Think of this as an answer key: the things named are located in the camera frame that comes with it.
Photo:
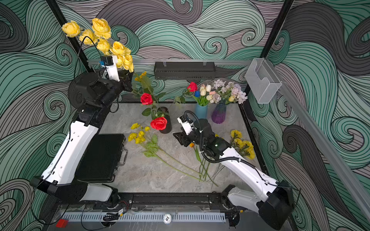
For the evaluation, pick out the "mixed rose bouquet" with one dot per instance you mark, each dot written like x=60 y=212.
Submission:
x=160 y=114

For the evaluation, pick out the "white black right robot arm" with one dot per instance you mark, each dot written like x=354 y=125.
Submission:
x=217 y=150

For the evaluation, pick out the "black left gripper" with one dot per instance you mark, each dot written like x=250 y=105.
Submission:
x=124 y=75

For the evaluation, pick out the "black wall tray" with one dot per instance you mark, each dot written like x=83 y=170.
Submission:
x=190 y=71

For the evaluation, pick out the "yellow carnation flower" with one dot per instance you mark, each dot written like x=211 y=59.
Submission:
x=235 y=134
x=237 y=142
x=247 y=146
x=248 y=153

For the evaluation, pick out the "teal ceramic vase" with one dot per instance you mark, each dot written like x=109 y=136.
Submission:
x=201 y=111

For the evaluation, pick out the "yellow poppy spray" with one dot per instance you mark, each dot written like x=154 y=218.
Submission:
x=149 y=145
x=136 y=127

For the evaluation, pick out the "pink lilac flower bunch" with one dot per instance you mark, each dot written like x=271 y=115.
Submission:
x=227 y=93

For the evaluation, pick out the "colourful tulip bunch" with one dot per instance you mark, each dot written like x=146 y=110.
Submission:
x=204 y=95

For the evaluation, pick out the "black vase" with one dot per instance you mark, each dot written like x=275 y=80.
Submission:
x=168 y=127

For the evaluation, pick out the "white slotted cable duct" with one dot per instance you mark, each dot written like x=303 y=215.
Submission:
x=150 y=217

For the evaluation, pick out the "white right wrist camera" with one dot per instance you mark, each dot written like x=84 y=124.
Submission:
x=186 y=123

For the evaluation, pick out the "red small block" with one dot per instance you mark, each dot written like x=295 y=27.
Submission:
x=62 y=223

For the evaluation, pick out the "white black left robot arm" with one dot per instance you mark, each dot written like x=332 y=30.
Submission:
x=98 y=95

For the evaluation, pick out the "black corner frame post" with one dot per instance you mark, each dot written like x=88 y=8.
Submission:
x=277 y=25

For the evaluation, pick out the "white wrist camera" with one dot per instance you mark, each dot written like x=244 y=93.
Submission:
x=186 y=123
x=109 y=62

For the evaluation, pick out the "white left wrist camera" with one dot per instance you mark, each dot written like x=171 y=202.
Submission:
x=109 y=62

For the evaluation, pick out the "purple glass vase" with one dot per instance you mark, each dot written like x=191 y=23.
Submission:
x=219 y=113

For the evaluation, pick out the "black left corner post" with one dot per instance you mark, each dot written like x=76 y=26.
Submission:
x=71 y=30

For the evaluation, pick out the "black case with handle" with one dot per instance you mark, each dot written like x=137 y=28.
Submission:
x=100 y=162

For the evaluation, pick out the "clear plastic wall bin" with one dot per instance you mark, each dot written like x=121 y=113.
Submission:
x=263 y=80

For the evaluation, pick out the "orange tulip stem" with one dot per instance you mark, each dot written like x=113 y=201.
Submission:
x=197 y=154

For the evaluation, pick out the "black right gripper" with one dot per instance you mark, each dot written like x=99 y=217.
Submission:
x=183 y=137

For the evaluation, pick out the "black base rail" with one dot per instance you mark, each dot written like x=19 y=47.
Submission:
x=173 y=200

